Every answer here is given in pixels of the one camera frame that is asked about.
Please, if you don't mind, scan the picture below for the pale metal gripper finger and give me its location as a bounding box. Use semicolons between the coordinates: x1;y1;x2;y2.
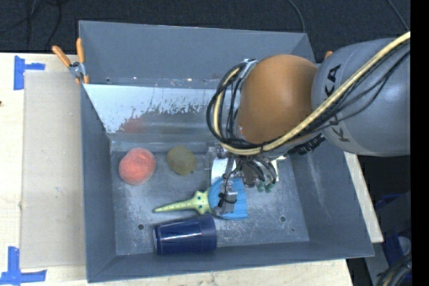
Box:
223;189;239;214
213;191;229;216

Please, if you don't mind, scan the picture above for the blue toy with green spike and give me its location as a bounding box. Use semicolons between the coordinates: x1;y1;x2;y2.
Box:
152;177;249;221

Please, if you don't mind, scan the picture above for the grey metal bin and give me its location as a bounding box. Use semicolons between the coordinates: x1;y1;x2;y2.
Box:
77;19;375;284

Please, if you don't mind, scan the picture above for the dark blue cup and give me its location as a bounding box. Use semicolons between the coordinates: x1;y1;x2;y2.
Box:
153;214;218;255

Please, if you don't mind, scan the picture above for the brown-green toy kiwi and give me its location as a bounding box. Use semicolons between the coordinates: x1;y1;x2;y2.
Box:
166;145;198;176

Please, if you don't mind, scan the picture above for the orange-pink toy peach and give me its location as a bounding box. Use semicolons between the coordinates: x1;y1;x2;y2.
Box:
118;147;158;186

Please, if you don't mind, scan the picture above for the pale wood flat board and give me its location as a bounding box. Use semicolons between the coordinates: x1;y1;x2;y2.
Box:
19;70;87;271

